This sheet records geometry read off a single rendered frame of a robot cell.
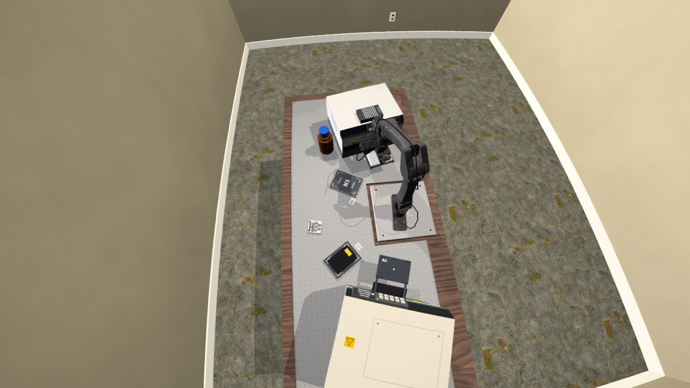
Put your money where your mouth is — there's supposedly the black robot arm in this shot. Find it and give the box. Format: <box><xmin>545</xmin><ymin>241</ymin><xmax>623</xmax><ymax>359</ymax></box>
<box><xmin>361</xmin><ymin>115</ymin><xmax>430</xmax><ymax>231</ymax></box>

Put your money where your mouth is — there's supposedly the brown bottle with blue cap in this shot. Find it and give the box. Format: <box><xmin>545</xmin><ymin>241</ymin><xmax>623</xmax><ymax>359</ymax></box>
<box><xmin>318</xmin><ymin>126</ymin><xmax>334</xmax><ymax>155</ymax></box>

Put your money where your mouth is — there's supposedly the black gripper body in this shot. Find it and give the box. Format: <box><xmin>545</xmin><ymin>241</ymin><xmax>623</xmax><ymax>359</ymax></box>
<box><xmin>375</xmin><ymin>143</ymin><xmax>391</xmax><ymax>161</ymax></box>

